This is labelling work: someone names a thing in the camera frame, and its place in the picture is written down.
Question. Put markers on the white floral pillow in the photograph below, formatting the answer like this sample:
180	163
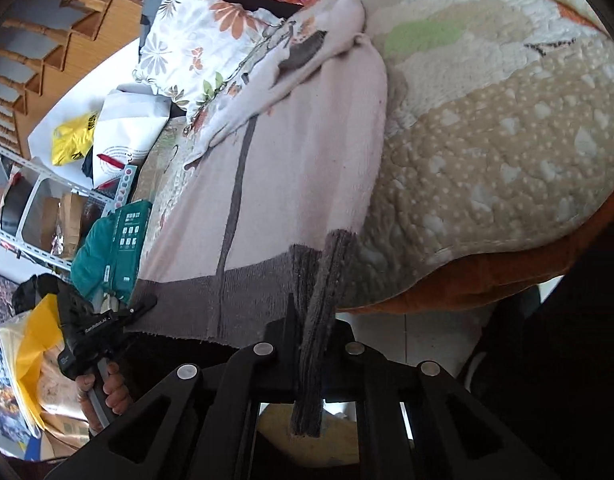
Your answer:
187	35

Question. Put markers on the teal box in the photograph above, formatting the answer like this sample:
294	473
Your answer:
129	240

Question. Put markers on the pink and grey sweater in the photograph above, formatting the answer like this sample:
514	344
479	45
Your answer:
297	160

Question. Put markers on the yellow plastic bag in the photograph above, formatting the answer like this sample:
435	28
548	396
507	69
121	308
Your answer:
72	140

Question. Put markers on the white plastic bag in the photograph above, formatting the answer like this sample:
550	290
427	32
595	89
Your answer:
132	130

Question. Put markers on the orange bed sheet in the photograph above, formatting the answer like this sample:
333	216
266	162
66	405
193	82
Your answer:
487	280

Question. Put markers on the large yellow and clear bag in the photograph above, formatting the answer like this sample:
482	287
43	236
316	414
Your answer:
29	355

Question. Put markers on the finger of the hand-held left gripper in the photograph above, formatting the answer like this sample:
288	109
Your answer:
141	306

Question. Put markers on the grey metal shelf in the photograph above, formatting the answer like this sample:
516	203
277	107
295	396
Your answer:
32	195

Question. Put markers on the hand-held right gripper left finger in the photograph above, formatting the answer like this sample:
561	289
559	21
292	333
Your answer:
282	360

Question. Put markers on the paint palette strip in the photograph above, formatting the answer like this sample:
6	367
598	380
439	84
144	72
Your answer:
123	185

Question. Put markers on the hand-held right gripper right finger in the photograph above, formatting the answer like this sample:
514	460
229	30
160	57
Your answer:
348	370

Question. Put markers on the wooden staircase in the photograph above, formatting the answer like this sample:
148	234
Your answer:
62	35

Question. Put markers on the beige quilted bedspread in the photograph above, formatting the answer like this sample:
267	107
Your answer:
487	135

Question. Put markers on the person's left hand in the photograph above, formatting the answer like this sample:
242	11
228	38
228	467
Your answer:
114	392

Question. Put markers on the teal cloth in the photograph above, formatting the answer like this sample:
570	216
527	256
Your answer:
89	265

